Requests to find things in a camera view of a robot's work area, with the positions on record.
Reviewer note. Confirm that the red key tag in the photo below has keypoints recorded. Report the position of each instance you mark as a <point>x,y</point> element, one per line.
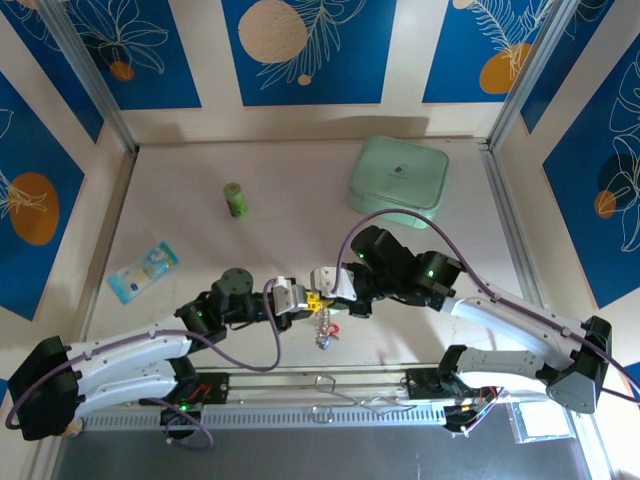
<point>335,331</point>

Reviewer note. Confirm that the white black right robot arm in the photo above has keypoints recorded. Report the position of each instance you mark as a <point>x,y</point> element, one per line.
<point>510,320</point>

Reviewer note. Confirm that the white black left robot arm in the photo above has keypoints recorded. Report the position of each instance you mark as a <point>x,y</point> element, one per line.
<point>130,352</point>

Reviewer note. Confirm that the mint green zipper case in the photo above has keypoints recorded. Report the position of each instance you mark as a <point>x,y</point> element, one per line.
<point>397,175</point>

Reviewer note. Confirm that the green cylindrical can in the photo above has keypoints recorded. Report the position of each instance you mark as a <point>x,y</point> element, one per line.
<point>236,200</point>

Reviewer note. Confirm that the blue wipes packet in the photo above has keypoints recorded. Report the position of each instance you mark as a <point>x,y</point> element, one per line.
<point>142,272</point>

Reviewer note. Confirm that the silver taped square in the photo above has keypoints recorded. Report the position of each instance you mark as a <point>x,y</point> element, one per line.
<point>540,425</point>

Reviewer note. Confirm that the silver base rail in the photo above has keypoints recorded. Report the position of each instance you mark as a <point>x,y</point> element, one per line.
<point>280,385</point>

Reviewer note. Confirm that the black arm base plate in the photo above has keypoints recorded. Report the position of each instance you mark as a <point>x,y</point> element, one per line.
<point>425,385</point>
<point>210,387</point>

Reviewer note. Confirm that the aluminium side rail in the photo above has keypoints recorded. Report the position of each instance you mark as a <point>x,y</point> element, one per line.
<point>515,225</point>
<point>107,250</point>

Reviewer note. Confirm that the aluminium frame post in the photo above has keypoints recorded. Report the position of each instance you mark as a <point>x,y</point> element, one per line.
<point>85,75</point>
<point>530,75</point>

